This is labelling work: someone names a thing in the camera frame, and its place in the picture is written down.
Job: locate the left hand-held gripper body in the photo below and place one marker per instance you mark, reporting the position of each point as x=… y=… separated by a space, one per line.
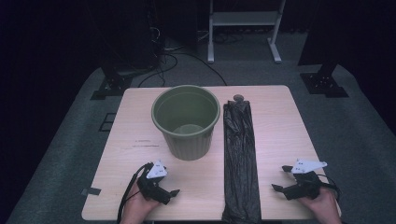
x=152 y=188

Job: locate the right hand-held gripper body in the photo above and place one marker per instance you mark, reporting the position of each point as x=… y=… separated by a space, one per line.
x=303 y=188

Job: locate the black plastic garbage bag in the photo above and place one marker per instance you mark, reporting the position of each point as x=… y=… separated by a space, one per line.
x=241 y=155

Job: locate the green plastic trash bin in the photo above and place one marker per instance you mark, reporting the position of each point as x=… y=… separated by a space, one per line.
x=190 y=146

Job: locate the person's left hand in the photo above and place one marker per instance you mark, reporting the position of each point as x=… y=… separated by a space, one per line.
x=135 y=210

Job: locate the person's right hand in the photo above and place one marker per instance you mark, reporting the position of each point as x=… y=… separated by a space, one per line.
x=325 y=208

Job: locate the grey tape strip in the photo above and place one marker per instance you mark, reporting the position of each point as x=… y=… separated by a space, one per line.
x=91 y=191

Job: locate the black tape floor marking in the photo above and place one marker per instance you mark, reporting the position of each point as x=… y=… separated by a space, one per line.
x=106 y=126

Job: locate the black stand base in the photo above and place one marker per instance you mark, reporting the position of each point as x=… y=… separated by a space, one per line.
x=322 y=82
x=113 y=85

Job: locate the white metal stand frame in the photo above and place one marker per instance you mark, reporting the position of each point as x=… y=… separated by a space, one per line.
x=244 y=18

